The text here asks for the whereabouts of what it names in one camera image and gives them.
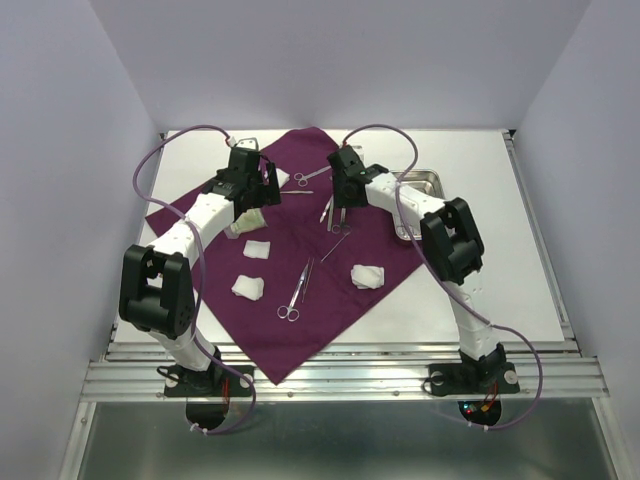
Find steel forceps ring handled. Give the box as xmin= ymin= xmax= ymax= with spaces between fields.
xmin=331 ymin=208 xmax=351 ymax=235

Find thin steel probe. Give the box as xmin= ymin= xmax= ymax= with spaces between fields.
xmin=320 ymin=235 xmax=349 ymax=263

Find stainless steel instrument tray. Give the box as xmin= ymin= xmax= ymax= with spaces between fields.
xmin=392 ymin=169 xmax=444 ymax=242

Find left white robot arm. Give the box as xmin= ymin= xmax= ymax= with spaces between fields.
xmin=118 ymin=147 xmax=281 ymax=394

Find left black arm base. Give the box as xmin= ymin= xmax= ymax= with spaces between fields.
xmin=156 ymin=362 xmax=251 ymax=398

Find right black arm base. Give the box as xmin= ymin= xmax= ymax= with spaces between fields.
xmin=422 ymin=344 xmax=520 ymax=397

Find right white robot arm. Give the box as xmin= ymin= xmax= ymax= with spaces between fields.
xmin=328 ymin=146 xmax=506 ymax=390

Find purple surgical drape cloth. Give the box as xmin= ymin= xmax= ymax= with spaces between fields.
xmin=144 ymin=126 xmax=431 ymax=386

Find white gauze pad top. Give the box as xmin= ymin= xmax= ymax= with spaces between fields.
xmin=276 ymin=168 xmax=290 ymax=188

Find white gauze pad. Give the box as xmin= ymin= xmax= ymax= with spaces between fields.
xmin=243 ymin=240 xmax=271 ymax=260
xmin=276 ymin=168 xmax=290 ymax=188
xmin=351 ymin=264 xmax=385 ymax=289
xmin=231 ymin=275 xmax=265 ymax=301

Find steel scissors top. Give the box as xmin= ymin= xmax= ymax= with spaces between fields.
xmin=294 ymin=166 xmax=331 ymax=187

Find steel scissors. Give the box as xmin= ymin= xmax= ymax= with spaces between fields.
xmin=277 ymin=265 xmax=309 ymax=323
xmin=294 ymin=166 xmax=331 ymax=187

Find white gauze pad upper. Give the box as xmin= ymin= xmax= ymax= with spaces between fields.
xmin=243 ymin=240 xmax=271 ymax=260

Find white gauze pad lower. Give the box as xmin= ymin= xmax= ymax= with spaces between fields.
xmin=231 ymin=275 xmax=265 ymax=301

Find white gauze pad right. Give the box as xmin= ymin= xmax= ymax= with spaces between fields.
xmin=351 ymin=264 xmax=385 ymax=289

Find steel scissors bottom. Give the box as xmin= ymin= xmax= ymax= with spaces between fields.
xmin=277 ymin=265 xmax=309 ymax=323

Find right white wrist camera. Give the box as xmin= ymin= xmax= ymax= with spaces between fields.
xmin=343 ymin=144 xmax=364 ymax=158

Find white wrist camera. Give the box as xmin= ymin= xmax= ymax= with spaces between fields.
xmin=343 ymin=144 xmax=364 ymax=158
xmin=234 ymin=137 xmax=260 ymax=150

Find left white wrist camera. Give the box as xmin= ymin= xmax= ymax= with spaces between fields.
xmin=234 ymin=137 xmax=260 ymax=150

